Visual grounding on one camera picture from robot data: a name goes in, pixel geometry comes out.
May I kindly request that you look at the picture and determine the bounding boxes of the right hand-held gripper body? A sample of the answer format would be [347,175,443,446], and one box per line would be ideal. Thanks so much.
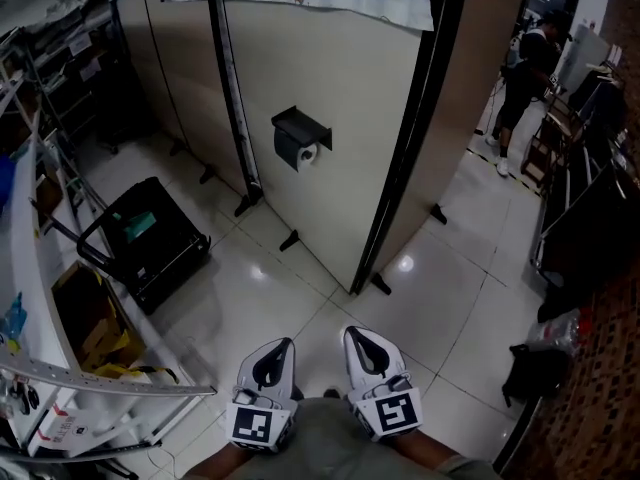
[348,373,427,444]

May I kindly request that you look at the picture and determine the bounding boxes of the person's left forearm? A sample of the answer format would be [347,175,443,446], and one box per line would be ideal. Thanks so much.
[183,441,252,480]

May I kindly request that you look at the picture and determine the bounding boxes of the yellow plastic bag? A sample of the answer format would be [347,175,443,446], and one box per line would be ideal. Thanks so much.
[79,327,151,380]

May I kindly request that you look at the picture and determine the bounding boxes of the perforated metal rail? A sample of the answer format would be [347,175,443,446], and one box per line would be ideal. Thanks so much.
[0,351,218,400]

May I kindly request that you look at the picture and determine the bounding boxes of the clear plastic bag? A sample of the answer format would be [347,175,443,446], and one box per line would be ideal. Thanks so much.
[526,306,582,355]

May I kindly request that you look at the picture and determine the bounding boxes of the black toilet paper holder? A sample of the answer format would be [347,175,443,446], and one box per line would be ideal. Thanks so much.
[270,104,334,174]

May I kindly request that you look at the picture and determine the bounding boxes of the person's right forearm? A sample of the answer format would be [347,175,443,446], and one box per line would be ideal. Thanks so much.
[392,428,464,475]

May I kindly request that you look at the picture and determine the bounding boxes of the metal shelf rack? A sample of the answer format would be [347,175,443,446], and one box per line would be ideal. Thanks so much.
[0,0,126,279]

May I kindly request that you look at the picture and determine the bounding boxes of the black crate trolley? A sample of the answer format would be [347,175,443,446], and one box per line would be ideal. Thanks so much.
[76,175,212,315]

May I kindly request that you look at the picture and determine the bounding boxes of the beige partition panel with holder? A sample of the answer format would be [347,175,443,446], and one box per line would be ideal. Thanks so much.
[219,0,437,297]

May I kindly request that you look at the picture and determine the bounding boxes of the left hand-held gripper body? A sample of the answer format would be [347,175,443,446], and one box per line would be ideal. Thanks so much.
[226,367,302,455]

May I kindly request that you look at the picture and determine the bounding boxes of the blue spray bottle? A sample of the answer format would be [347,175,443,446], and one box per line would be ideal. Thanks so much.
[0,291,27,355]

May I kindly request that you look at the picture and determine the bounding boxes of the wooden chair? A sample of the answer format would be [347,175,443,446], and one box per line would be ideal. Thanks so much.
[518,91,587,192]

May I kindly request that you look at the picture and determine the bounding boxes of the white box with red label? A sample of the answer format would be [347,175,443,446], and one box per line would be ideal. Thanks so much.
[26,401,104,458]

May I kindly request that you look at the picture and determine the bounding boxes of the open cardboard box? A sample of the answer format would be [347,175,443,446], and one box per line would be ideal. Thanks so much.
[50,260,147,375]

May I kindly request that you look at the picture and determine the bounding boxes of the white cabinet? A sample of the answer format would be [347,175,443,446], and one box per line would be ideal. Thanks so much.
[555,21,612,92]

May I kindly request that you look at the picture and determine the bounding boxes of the white toilet paper roll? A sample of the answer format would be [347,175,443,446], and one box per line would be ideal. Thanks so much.
[296,142,321,174]

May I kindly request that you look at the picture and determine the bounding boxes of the black table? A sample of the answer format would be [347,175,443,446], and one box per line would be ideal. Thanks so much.
[530,155,640,322]

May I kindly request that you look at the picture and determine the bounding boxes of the black bag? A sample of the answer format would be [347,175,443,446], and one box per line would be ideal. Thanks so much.
[501,342,572,410]

